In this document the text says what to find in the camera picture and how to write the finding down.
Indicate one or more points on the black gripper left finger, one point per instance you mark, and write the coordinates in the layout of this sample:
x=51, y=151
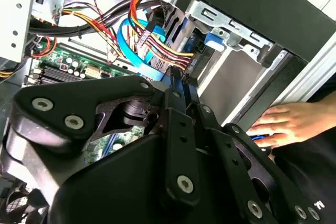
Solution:
x=50, y=127

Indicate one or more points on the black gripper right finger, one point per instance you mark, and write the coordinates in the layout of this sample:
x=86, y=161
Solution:
x=233, y=161

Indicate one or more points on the person's bare hand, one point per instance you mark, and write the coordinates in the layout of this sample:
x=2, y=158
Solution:
x=288, y=121

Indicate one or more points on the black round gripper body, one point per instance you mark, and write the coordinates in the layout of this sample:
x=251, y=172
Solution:
x=115, y=190

